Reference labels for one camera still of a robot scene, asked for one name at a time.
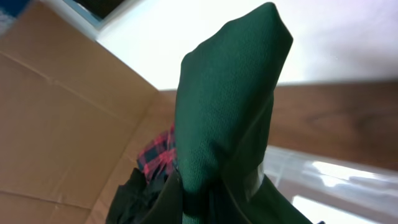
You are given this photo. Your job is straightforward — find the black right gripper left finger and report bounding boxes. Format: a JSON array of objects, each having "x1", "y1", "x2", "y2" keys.
[{"x1": 140, "y1": 170, "x2": 183, "y2": 224}]

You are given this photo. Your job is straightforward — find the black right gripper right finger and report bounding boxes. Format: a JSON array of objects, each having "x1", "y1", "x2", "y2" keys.
[{"x1": 217, "y1": 177, "x2": 311, "y2": 224}]

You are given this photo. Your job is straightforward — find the dark green garment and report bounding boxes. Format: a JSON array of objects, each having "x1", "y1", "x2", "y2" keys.
[{"x1": 175, "y1": 2, "x2": 293, "y2": 223}]

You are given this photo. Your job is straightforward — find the clear plastic storage container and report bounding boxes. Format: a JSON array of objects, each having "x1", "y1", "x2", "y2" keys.
[{"x1": 264, "y1": 146, "x2": 397, "y2": 224}]

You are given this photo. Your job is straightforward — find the black crumpled garment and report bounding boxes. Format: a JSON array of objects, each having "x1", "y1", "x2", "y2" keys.
[{"x1": 105, "y1": 168, "x2": 169, "y2": 224}]

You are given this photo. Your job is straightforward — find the red plaid flannel shirt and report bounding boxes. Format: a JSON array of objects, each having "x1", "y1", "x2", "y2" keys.
[{"x1": 137, "y1": 124, "x2": 177, "y2": 183}]

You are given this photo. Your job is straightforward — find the brown cardboard box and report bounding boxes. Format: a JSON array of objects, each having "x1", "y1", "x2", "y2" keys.
[{"x1": 1, "y1": 1, "x2": 175, "y2": 224}]

